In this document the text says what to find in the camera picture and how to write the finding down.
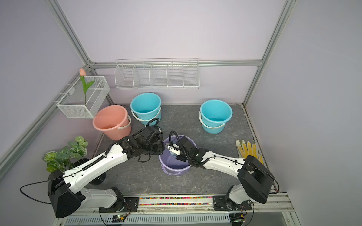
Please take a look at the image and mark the long white wire shelf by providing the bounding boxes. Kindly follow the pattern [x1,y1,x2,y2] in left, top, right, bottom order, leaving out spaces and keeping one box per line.
[115,58,200,89]

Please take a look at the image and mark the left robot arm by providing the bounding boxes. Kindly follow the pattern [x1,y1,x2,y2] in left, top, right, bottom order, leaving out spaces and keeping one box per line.
[48,125,164,218]

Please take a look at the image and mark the white wire basket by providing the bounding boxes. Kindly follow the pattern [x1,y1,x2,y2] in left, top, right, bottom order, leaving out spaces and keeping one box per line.
[57,76,110,119]

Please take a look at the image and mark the purple plastic bucket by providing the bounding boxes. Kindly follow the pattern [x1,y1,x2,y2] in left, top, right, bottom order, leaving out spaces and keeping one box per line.
[158,138,191,176]

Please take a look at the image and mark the white slotted cable duct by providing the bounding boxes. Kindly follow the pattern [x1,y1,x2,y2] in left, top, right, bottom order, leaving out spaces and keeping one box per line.
[64,213,231,226]

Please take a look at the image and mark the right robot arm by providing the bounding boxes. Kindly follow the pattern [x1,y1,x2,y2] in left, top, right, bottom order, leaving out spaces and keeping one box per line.
[171,137,274,211]

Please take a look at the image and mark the artificial pink tulip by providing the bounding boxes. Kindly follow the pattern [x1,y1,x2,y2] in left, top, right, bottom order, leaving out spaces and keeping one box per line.
[79,68,95,105]

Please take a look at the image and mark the black corrugated cable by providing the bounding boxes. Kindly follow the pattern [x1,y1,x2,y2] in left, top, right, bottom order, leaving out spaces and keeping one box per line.
[169,130,210,168]

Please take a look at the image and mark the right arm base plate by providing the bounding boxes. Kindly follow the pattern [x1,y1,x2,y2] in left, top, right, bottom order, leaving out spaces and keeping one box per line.
[213,195,252,211]

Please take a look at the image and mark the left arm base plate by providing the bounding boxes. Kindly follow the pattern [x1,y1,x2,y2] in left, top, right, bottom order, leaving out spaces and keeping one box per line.
[99,197,140,213]

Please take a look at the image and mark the teal plastic bucket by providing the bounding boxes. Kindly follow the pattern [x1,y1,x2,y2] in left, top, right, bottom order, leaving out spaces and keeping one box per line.
[130,93,162,125]
[199,99,233,134]

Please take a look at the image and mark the rail with coloured beads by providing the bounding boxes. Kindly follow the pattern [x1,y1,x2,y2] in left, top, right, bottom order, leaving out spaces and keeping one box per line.
[60,193,295,214]

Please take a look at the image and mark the pink plastic bucket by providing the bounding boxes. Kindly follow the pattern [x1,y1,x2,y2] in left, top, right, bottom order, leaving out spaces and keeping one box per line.
[92,105,132,141]

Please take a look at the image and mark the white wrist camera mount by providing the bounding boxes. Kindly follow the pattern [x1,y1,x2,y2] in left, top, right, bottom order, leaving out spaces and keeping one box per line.
[165,143,181,156]

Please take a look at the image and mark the yellow white work gloves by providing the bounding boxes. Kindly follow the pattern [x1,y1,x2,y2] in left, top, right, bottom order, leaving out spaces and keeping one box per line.
[236,140,264,165]

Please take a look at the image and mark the potted green leafy plant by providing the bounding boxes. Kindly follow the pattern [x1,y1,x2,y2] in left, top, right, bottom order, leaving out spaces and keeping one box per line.
[42,136,89,173]

